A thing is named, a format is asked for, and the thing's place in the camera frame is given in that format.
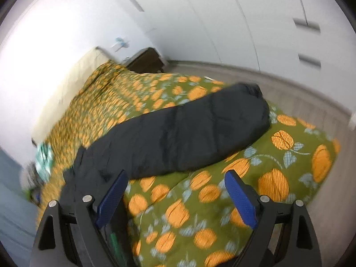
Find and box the black puffer jacket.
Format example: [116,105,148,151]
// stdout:
[59,83,270,211]

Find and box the grey striped clothes pile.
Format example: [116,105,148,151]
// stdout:
[19,162,44,206]

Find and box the blue grey curtain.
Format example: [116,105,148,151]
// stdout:
[1,151,37,266]

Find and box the teal white folded cloth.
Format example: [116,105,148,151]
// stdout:
[34,142,54,183]

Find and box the green orange floral bedspread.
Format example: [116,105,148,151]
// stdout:
[41,60,341,266]

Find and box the dark wooden nightstand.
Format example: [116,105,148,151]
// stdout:
[125,47,165,74]

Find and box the white wardrobe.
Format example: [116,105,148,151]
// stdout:
[115,0,355,111]

